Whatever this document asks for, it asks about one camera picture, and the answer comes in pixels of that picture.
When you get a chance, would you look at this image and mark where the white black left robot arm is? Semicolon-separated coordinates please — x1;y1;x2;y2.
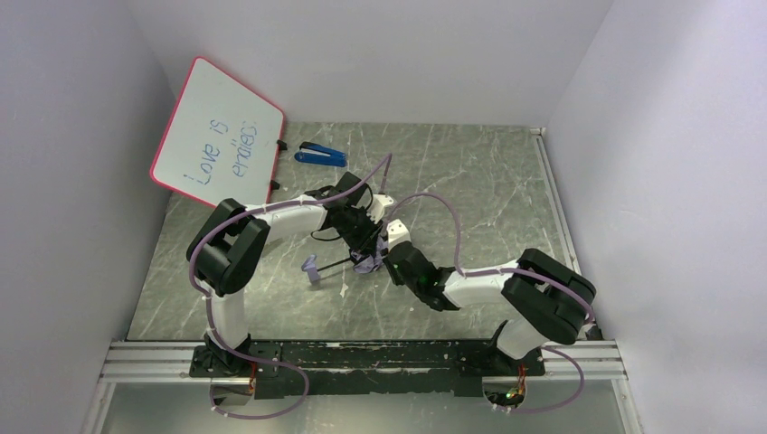
186;172;394;377

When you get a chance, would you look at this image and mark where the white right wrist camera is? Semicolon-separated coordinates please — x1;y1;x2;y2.
386;219;411;250

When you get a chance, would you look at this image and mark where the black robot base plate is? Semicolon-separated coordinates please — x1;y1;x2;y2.
188;339;545;400

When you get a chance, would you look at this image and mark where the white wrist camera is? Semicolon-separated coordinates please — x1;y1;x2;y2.
386;219;411;250
366;193;395;222

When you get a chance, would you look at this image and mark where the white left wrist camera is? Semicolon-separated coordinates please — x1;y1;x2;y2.
366;193;395;222

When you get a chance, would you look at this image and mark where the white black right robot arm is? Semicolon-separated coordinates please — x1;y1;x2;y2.
383;241;597;360

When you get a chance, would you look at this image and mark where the blue stapler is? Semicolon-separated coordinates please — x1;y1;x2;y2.
294;141;347;167

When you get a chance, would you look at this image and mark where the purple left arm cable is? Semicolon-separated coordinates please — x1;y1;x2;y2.
187;153;394;420

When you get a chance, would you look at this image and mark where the black and lavender umbrella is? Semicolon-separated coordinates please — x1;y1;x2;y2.
300;237;388;284

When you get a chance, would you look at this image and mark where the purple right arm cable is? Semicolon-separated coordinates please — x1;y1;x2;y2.
389;193;595;416

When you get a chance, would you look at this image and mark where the pink framed whiteboard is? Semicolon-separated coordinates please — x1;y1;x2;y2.
149;57;285;206

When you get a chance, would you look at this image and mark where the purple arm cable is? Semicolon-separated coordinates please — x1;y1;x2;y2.
389;193;595;416
187;153;394;420

